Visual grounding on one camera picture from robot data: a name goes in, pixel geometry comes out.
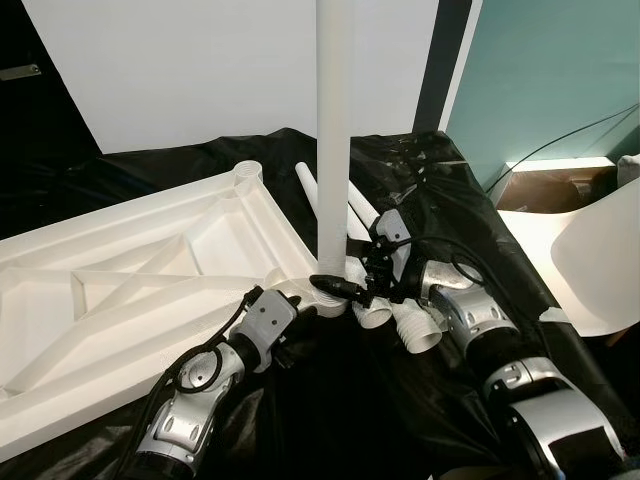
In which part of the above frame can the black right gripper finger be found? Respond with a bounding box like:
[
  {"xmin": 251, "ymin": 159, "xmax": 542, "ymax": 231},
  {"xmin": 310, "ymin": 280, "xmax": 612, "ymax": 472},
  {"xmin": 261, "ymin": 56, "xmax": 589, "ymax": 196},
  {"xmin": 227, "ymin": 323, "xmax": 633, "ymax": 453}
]
[{"xmin": 311, "ymin": 274, "xmax": 365, "ymax": 299}]

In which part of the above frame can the white plastic table top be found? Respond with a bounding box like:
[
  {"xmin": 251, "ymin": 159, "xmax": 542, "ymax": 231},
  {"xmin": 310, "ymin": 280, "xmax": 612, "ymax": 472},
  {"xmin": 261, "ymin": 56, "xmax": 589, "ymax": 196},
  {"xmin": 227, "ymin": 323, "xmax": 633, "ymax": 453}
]
[{"xmin": 0, "ymin": 160, "xmax": 351, "ymax": 456}]

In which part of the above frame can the black plastic sheet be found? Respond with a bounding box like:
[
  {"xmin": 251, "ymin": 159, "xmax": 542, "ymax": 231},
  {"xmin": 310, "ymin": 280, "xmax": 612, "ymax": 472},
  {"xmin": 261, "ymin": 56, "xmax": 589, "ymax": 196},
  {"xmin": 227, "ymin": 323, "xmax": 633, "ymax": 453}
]
[{"xmin": 0, "ymin": 128, "xmax": 640, "ymax": 480}]

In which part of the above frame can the brown cardboard box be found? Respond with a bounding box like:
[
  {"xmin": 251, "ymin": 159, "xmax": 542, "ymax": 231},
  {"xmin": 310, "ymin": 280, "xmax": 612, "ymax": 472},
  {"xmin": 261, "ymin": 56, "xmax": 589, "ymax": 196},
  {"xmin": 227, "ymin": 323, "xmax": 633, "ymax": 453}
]
[{"xmin": 497, "ymin": 155, "xmax": 621, "ymax": 213}]

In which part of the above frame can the white plastic chair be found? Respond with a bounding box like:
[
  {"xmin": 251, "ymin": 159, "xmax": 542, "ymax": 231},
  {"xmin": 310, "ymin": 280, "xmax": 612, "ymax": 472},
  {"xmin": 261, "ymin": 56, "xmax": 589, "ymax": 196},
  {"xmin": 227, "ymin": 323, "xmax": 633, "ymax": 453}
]
[{"xmin": 497, "ymin": 155, "xmax": 640, "ymax": 339}]

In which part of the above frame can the grey door plate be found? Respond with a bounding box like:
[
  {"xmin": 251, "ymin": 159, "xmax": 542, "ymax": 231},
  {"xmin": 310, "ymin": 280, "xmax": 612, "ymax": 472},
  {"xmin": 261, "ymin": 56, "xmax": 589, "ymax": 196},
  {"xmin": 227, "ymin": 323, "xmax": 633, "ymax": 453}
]
[{"xmin": 0, "ymin": 65, "xmax": 41, "ymax": 81}]

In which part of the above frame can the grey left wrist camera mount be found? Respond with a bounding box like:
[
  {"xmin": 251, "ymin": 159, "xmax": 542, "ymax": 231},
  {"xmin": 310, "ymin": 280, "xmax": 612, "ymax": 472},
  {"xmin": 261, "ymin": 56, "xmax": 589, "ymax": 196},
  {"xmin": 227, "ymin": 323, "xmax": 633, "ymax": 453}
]
[{"xmin": 240, "ymin": 290, "xmax": 301, "ymax": 373}]

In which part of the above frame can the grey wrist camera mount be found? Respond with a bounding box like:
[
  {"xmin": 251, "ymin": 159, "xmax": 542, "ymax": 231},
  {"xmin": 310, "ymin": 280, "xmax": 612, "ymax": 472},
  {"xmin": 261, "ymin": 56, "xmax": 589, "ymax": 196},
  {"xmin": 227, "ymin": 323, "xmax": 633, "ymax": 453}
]
[
  {"xmin": 240, "ymin": 290, "xmax": 301, "ymax": 373},
  {"xmin": 380, "ymin": 208, "xmax": 414, "ymax": 281}
]

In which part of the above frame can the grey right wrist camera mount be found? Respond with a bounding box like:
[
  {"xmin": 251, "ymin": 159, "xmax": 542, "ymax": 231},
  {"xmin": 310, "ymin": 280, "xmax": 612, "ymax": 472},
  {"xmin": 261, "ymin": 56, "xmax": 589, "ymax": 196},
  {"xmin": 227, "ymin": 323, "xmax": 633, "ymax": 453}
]
[{"xmin": 380, "ymin": 208, "xmax": 414, "ymax": 281}]

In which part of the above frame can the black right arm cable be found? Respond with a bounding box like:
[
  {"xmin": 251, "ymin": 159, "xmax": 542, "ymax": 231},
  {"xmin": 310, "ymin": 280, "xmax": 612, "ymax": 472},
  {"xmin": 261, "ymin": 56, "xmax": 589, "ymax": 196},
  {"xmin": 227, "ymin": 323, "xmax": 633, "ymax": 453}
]
[{"xmin": 400, "ymin": 238, "xmax": 483, "ymax": 303}]

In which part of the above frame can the thin black wall cable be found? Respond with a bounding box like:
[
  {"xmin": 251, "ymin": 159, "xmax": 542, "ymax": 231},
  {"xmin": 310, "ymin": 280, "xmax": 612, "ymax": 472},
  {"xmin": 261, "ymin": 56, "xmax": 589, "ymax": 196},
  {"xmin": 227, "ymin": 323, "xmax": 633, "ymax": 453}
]
[{"xmin": 485, "ymin": 103, "xmax": 640, "ymax": 191}]

